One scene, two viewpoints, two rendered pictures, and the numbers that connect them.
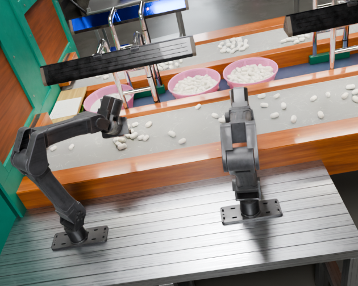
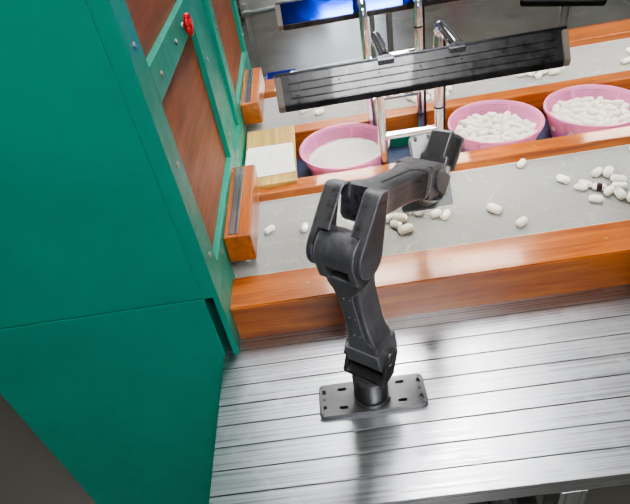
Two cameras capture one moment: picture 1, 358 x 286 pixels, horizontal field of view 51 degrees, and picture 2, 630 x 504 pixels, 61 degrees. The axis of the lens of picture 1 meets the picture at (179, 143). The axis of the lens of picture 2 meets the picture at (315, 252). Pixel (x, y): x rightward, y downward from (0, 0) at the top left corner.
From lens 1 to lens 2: 0.60 m
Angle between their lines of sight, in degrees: 3
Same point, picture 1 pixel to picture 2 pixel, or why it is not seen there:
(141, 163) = (464, 260)
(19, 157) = (331, 241)
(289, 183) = not seen: outside the picture
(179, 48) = (540, 50)
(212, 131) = (570, 206)
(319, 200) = not seen: outside the picture
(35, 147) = (375, 221)
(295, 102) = not seen: outside the picture
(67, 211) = (380, 348)
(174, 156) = (524, 249)
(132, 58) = (450, 66)
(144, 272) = (534, 468)
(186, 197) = (554, 324)
